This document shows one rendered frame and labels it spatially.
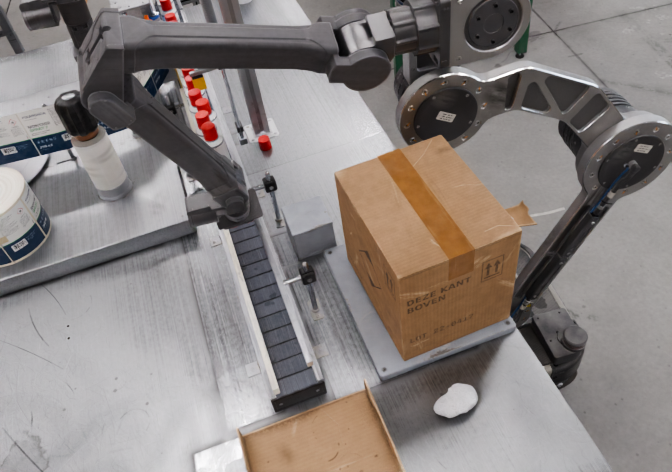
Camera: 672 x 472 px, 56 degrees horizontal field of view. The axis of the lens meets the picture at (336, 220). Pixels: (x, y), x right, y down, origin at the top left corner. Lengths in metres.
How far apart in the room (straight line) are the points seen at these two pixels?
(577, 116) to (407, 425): 0.78
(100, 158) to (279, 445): 0.82
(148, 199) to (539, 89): 0.98
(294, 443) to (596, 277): 1.59
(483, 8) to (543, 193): 1.88
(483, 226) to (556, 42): 2.69
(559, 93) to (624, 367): 1.17
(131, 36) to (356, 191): 0.52
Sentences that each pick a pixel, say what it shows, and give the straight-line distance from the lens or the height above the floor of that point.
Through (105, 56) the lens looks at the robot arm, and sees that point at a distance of 0.89.
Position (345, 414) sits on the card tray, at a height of 0.83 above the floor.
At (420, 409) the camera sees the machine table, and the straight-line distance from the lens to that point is 1.26.
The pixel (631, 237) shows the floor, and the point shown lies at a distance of 2.72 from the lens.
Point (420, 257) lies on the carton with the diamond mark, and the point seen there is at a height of 1.12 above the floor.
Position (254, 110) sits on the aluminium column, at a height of 0.92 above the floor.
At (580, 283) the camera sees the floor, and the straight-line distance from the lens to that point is 2.52.
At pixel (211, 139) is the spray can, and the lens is 1.51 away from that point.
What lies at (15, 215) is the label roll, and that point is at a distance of 1.63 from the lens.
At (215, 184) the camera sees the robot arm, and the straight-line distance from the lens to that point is 1.18.
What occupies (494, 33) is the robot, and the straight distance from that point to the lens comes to 1.02.
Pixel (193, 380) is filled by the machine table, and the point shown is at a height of 0.83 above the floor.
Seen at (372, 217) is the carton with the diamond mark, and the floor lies 1.12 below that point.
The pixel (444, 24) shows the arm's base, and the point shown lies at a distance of 0.98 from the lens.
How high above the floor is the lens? 1.96
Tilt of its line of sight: 46 degrees down
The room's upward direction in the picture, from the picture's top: 10 degrees counter-clockwise
